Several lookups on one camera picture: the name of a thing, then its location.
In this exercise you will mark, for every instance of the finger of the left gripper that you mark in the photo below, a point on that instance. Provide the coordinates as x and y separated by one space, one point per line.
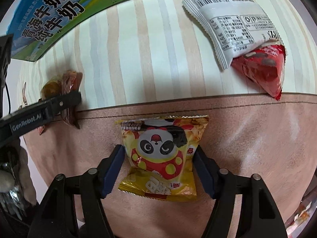
49 108

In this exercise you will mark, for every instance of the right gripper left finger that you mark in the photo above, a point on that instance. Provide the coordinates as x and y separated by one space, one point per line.
56 215

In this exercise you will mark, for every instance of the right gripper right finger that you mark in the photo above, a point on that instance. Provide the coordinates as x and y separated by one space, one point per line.
259 214

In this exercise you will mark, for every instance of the yellow panda snack bag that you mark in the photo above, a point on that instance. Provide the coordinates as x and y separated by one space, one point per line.
160 151

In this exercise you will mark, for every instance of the amber jelly cup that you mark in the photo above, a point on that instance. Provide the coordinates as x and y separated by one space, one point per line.
51 89

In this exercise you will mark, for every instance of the dark red jerky packet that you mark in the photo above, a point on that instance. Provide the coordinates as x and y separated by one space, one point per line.
71 81

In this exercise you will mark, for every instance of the cardboard milk box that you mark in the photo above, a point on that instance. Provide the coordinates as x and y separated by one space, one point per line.
38 24

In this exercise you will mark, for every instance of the striped cream duvet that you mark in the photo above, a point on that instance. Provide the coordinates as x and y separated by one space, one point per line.
152 50

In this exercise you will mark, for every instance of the white red snack pack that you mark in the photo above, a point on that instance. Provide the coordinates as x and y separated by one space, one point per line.
245 38

